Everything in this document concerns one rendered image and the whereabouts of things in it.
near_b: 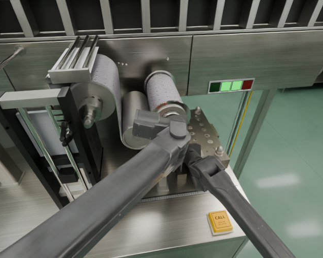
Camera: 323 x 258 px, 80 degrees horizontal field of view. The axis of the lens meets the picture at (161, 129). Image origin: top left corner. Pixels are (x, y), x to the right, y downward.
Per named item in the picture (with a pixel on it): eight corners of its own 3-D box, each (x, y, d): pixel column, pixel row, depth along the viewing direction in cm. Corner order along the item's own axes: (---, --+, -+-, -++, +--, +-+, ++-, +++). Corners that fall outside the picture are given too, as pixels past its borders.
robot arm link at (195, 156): (203, 154, 61) (186, 161, 61) (209, 173, 63) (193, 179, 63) (196, 148, 68) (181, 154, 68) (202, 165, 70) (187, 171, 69)
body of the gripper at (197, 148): (199, 158, 76) (206, 166, 69) (174, 162, 75) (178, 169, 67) (199, 143, 75) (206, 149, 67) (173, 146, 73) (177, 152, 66)
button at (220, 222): (214, 233, 71) (215, 230, 70) (207, 215, 77) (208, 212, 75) (231, 230, 72) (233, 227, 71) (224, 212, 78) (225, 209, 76)
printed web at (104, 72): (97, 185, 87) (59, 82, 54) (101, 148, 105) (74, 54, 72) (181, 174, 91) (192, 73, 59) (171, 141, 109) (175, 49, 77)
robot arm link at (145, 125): (177, 168, 43) (187, 137, 38) (125, 159, 42) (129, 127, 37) (176, 136, 53) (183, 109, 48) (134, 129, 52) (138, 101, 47)
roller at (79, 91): (75, 122, 64) (61, 84, 55) (86, 87, 83) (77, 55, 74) (118, 119, 65) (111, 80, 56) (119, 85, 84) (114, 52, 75)
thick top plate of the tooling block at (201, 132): (192, 172, 84) (194, 164, 80) (174, 119, 115) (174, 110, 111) (227, 168, 86) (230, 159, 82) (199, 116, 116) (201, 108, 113)
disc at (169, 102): (149, 135, 71) (149, 101, 62) (149, 134, 72) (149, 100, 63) (187, 133, 74) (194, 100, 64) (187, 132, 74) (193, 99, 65)
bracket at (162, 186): (157, 193, 84) (156, 143, 65) (156, 181, 89) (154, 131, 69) (168, 192, 85) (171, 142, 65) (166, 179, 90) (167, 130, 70)
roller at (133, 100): (124, 151, 74) (120, 127, 67) (123, 113, 94) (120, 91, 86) (155, 148, 76) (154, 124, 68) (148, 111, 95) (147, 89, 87)
